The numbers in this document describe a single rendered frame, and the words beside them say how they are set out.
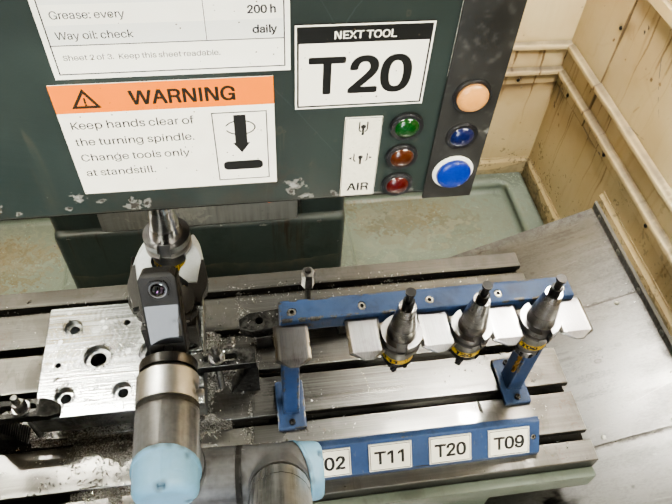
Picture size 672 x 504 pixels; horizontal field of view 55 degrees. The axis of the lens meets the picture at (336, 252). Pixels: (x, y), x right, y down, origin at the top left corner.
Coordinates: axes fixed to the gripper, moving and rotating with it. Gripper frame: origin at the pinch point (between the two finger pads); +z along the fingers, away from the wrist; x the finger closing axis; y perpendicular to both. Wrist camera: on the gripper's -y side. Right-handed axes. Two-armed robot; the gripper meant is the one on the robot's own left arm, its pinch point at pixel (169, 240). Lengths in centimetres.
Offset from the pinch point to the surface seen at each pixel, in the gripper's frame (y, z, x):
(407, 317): 5.7, -12.6, 32.4
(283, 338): 12.6, -10.0, 15.0
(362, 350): 12.6, -13.4, 26.4
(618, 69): 18, 58, 100
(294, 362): 12.7, -14.2, 16.2
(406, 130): -37.1, -22.1, 24.4
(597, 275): 52, 23, 94
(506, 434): 39, -18, 54
